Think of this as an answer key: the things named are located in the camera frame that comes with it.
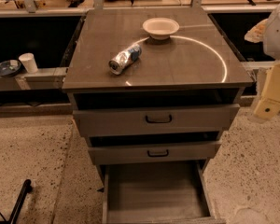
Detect black top drawer handle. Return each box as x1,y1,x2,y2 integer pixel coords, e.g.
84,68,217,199
145,115,173,124

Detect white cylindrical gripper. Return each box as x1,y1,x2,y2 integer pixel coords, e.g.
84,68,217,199
252,62,280,121

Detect black bar on floor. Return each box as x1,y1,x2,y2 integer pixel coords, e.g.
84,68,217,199
8,179,33,224

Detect grey side ledge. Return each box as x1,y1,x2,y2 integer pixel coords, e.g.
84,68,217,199
242,61,280,80
0,67,67,91

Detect top grey drawer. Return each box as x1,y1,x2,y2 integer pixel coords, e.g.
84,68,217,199
73,105,240,137

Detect white paper bowl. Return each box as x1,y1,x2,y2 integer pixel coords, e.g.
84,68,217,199
143,18,179,40

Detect black drawer handle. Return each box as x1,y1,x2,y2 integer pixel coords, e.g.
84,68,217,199
145,115,173,124
147,149,169,158

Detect white paper cup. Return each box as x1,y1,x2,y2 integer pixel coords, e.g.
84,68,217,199
19,53,38,73

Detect grey drawer cabinet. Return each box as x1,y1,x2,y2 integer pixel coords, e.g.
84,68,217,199
62,7,256,185

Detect grey side ledge left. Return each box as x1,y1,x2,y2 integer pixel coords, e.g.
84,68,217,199
0,67,67,91

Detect black middle drawer handle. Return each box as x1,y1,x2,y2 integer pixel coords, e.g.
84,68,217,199
147,149,169,158

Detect grey side ledge right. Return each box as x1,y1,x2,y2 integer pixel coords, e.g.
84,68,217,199
242,61,280,80

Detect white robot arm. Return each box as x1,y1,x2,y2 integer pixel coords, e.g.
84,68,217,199
245,4,280,121

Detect open bottom grey drawer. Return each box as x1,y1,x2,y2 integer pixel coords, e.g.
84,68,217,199
102,161,226,224

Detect middle grey drawer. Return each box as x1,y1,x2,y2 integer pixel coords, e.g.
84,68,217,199
89,141,221,165

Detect silver blue redbull can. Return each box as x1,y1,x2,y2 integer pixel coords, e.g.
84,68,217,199
108,43,142,75

